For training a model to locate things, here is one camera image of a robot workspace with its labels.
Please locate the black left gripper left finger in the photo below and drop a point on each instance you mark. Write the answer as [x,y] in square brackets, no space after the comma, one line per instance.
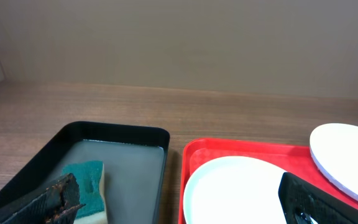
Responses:
[58,202]

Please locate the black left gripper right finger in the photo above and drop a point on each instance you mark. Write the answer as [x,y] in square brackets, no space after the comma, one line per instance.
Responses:
[303,203]

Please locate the green and yellow sponge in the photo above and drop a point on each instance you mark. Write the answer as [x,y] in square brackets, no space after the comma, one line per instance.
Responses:
[90,178]

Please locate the pale green plate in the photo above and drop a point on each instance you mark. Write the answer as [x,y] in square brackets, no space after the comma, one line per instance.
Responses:
[234,189]

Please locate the white plate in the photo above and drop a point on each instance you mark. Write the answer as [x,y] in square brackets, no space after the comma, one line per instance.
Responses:
[334,150]

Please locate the red plastic tray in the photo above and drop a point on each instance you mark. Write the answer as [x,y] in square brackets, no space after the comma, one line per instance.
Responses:
[295,159]

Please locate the black water tray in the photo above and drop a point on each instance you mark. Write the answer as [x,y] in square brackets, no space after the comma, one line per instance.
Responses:
[134,160]

